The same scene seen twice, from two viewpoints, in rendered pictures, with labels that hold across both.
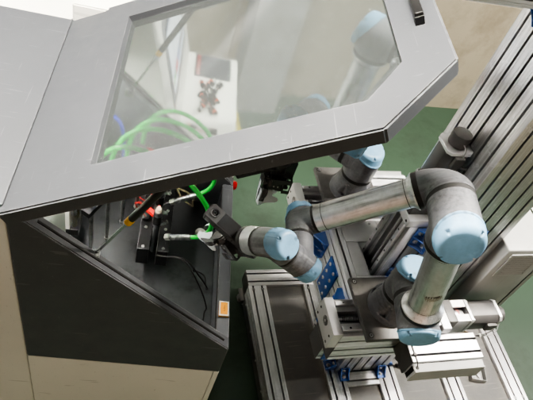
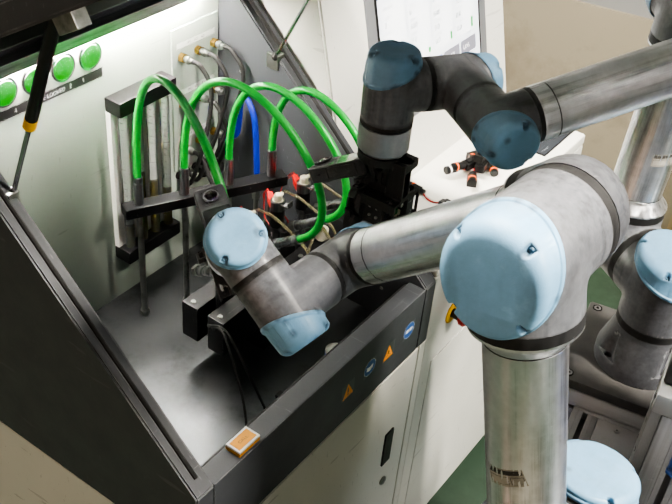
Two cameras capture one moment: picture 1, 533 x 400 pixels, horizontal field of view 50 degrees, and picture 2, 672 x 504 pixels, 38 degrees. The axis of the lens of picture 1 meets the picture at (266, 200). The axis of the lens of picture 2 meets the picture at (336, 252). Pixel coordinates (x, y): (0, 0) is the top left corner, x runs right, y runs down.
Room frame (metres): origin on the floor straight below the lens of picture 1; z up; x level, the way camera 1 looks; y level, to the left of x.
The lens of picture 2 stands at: (0.33, -0.87, 2.16)
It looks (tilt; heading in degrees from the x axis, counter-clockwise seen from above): 37 degrees down; 49
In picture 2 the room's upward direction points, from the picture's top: 5 degrees clockwise
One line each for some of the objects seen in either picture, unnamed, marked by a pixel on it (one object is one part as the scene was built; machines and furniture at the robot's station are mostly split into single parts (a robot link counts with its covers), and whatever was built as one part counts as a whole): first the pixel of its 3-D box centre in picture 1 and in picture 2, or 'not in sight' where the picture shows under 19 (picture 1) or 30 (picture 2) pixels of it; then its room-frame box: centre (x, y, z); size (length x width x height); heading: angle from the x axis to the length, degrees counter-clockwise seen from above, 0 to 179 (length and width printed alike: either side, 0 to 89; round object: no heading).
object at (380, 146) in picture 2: not in sight; (385, 135); (1.16, 0.01, 1.45); 0.08 x 0.08 x 0.05
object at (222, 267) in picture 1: (220, 265); (320, 401); (1.15, 0.07, 0.87); 0.62 x 0.04 x 0.16; 16
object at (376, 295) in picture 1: (396, 298); not in sight; (1.11, -0.49, 1.09); 0.15 x 0.15 x 0.10
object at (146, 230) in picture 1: (156, 222); (260, 297); (1.19, 0.33, 0.91); 0.34 x 0.10 x 0.15; 16
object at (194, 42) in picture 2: not in sight; (201, 96); (1.24, 0.62, 1.20); 0.13 x 0.03 x 0.31; 16
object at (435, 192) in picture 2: not in sight; (475, 180); (1.79, 0.35, 0.96); 0.70 x 0.22 x 0.03; 16
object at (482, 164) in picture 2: not in sight; (486, 158); (1.83, 0.36, 1.01); 0.23 x 0.11 x 0.06; 16
